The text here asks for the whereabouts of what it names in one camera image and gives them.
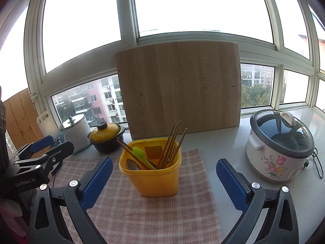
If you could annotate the light wooden board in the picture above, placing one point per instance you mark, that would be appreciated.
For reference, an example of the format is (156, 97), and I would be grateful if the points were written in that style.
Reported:
(195, 85)

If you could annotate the brown wooden plank panel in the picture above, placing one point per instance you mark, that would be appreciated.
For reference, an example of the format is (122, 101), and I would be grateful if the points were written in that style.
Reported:
(21, 119)

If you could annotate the black pot yellow lid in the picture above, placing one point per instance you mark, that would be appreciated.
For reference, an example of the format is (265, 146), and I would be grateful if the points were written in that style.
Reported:
(104, 137)

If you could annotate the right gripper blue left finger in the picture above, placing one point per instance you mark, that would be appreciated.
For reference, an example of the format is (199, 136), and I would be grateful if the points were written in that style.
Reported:
(93, 182)

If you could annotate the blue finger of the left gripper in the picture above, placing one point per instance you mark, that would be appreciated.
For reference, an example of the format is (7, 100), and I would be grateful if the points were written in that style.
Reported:
(41, 144)

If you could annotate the white cutting board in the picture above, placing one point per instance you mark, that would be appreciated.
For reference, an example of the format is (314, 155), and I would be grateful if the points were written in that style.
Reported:
(47, 125)

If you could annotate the white floral rice cooker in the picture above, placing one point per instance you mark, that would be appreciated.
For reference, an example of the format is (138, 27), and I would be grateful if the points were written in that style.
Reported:
(278, 145)

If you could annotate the pink plaid table cloth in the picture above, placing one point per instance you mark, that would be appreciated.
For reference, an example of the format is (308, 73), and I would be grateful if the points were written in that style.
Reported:
(122, 215)

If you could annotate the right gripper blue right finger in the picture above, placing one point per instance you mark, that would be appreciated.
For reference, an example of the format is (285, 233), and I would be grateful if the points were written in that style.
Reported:
(235, 185)

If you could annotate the left gloved hand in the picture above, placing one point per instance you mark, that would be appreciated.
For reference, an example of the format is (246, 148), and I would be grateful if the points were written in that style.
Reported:
(12, 215)

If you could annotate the wooden chopstick leaning out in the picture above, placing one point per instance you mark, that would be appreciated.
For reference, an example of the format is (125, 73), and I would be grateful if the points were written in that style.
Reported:
(130, 151)

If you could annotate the metal spoon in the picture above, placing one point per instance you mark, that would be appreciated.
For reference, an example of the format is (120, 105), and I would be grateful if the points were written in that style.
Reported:
(131, 165)

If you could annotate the white teal kettle canister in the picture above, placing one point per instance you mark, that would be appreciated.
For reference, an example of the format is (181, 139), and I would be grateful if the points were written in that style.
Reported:
(75, 130)

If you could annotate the green plastic spoon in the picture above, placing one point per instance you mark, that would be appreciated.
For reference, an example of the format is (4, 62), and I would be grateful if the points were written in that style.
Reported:
(141, 156)

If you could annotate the wooden chopstick in bucket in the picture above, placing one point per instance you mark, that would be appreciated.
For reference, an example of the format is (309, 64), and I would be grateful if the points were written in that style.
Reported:
(171, 148)

